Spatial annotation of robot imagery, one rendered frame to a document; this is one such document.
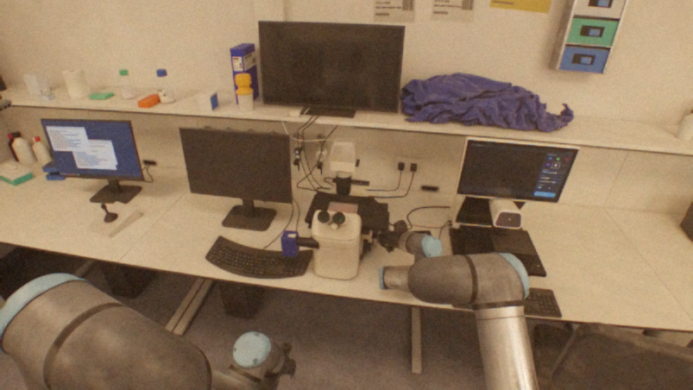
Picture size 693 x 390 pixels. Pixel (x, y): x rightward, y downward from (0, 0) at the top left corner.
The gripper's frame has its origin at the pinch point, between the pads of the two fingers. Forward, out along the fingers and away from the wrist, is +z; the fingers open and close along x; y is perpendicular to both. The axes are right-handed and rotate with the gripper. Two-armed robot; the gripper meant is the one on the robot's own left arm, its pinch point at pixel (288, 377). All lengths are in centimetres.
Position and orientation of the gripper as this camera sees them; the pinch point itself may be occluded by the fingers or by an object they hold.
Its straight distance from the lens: 134.7
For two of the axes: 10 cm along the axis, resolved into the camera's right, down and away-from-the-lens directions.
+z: 1.5, 6.0, 7.8
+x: -9.8, 0.0, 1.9
